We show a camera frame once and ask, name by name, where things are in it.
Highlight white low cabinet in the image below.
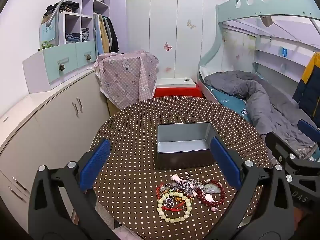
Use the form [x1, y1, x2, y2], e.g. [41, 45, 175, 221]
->
[0, 67, 110, 233]

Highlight white flat board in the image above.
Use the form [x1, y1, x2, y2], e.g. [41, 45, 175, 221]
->
[155, 78, 197, 88]

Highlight black hanging coat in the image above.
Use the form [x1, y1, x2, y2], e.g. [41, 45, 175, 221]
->
[106, 16, 119, 53]

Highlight silver and purple bead chain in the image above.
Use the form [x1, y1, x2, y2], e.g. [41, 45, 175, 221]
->
[164, 174, 211, 198]

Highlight pale green jade pendant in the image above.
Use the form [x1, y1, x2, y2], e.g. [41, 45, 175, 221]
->
[203, 184, 222, 195]

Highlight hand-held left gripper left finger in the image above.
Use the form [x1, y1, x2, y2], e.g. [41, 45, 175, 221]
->
[28, 138, 118, 240]

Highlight dark red bead bracelet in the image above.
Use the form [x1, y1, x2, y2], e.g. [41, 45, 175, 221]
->
[196, 180, 225, 207]

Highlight teal drawer unit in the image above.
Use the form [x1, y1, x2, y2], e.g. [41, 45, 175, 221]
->
[22, 40, 97, 94]

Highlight white wardrobe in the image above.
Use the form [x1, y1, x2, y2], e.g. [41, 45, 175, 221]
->
[125, 0, 223, 80]

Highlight teal bunk bed frame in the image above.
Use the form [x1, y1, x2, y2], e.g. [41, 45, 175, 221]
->
[197, 0, 320, 100]

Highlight folded blue jeans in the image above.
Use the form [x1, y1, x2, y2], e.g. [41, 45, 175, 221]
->
[65, 31, 81, 43]

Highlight curved metal rail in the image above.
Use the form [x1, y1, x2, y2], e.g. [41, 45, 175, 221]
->
[49, 0, 82, 27]

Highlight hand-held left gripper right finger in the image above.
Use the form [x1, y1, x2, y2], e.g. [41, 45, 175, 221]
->
[207, 137, 295, 240]

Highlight light pink clothing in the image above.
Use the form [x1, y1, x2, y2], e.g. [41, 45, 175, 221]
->
[114, 225, 143, 240]

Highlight pink checked bear cloth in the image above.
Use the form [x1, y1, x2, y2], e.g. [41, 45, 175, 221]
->
[94, 50, 160, 110]

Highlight pile of dark clothes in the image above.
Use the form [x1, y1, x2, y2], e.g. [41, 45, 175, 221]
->
[44, 1, 80, 18]

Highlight brown polka dot tablecloth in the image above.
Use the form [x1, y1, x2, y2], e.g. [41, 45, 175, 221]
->
[89, 96, 274, 240]

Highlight grey duvet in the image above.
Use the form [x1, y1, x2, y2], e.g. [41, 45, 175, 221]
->
[204, 71, 318, 159]

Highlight teal bedsheet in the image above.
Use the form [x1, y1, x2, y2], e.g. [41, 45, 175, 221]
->
[206, 85, 250, 123]

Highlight rectangular metal tin box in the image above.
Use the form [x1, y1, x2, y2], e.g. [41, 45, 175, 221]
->
[157, 122, 216, 170]

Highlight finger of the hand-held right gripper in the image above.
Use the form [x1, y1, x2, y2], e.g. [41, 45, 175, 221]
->
[265, 131, 290, 164]
[297, 119, 320, 143]

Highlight red box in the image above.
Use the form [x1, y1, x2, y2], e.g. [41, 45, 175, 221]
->
[153, 84, 203, 98]

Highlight light blue hanging shirt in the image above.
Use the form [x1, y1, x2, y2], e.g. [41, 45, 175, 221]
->
[94, 14, 104, 57]

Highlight cream bead bracelet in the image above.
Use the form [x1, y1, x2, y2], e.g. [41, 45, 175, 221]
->
[157, 191, 192, 223]

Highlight white cubby shelf unit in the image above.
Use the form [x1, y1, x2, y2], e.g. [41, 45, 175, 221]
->
[39, 0, 112, 55]

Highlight yellow and navy jacket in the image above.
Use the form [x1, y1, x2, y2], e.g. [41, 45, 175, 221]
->
[292, 52, 320, 120]

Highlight yellow hanging coat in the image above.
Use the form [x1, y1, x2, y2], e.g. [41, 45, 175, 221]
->
[99, 15, 110, 53]

